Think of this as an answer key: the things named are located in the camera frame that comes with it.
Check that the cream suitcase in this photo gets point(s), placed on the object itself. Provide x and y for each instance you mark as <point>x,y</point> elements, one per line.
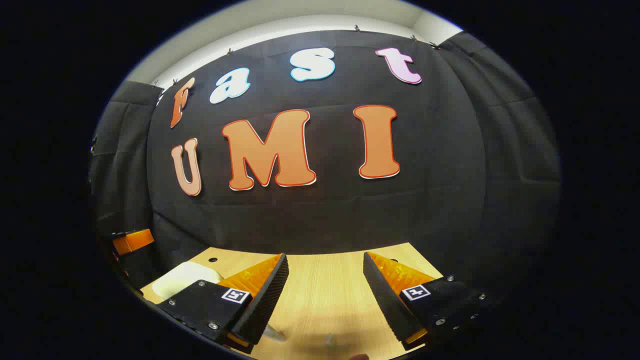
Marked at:
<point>185,280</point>

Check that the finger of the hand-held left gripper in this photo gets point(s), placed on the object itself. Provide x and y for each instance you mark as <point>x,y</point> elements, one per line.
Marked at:
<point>132,241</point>

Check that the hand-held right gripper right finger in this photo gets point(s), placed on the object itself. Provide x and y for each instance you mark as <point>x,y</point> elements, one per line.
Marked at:
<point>385,300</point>

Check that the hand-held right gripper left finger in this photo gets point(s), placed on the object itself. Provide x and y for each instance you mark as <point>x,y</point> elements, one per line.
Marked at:
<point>267,305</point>

